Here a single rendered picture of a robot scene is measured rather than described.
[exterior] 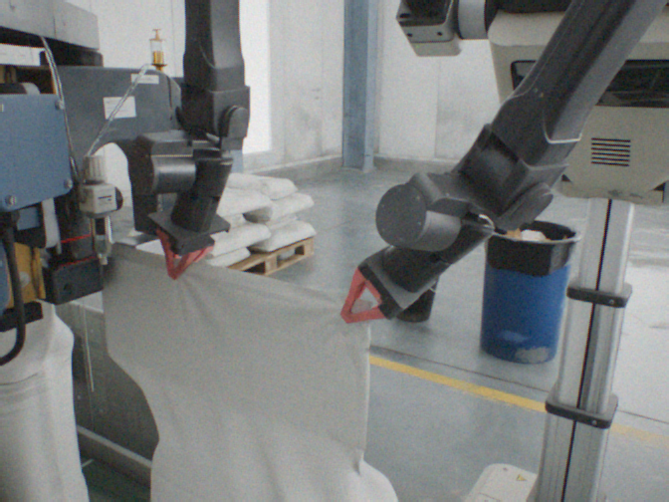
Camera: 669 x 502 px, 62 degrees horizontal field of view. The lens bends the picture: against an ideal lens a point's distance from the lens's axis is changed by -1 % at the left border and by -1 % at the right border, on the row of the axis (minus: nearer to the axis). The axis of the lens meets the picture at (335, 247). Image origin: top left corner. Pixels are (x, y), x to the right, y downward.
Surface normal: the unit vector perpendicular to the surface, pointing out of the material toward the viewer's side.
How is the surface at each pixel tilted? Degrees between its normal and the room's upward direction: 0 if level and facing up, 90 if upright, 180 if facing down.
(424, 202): 74
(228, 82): 102
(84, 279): 90
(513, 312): 93
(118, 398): 90
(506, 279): 93
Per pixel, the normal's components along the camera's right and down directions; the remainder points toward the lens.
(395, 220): -0.68, -0.08
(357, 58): -0.51, 0.23
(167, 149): 0.74, 0.39
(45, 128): 0.99, 0.04
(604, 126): -0.43, 0.79
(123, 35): 0.86, 0.15
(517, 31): -0.34, -0.59
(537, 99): -0.84, 0.18
